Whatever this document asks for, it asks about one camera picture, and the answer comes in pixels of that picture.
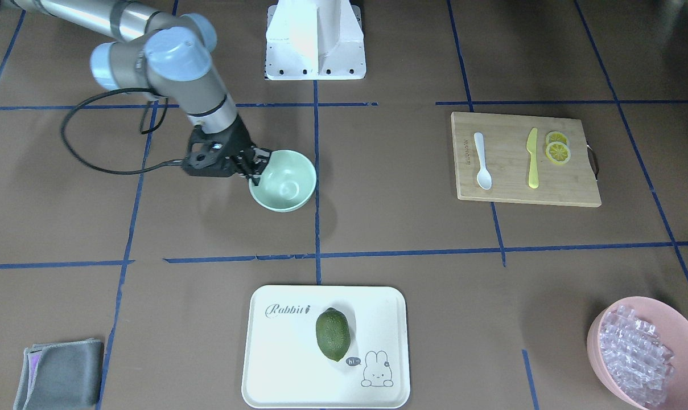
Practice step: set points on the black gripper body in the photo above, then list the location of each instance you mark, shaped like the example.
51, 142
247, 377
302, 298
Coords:
241, 139

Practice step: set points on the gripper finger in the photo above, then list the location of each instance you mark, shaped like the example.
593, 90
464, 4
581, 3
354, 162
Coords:
252, 172
262, 156

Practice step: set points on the green bowl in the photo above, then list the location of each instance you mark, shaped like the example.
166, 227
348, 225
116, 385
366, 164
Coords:
287, 182

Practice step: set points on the white plastic spoon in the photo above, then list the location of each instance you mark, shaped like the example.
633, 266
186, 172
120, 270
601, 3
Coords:
483, 177

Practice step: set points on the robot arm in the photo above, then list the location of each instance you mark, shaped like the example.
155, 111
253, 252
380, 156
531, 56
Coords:
163, 56

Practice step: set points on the pink bowl with ice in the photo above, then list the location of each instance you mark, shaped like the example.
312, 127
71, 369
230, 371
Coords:
638, 348

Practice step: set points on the white pillar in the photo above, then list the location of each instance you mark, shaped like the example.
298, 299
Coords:
315, 40

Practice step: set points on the green avocado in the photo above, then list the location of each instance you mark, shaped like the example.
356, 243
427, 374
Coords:
332, 333

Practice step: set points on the white rabbit tray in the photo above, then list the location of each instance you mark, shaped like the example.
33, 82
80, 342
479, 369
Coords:
284, 367

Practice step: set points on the bamboo cutting board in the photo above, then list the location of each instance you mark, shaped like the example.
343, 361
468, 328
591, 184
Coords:
571, 185

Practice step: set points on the yellow plastic knife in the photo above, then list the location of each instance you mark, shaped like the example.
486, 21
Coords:
531, 147

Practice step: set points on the grey folded cloth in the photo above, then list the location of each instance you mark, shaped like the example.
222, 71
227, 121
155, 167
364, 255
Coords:
63, 375

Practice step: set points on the upper lemon slice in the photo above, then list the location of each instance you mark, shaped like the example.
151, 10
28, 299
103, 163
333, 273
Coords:
560, 137

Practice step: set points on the lemon slice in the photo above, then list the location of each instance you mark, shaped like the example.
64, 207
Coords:
560, 137
558, 153

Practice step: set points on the lower lemon slice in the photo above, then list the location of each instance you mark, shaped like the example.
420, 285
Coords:
558, 153

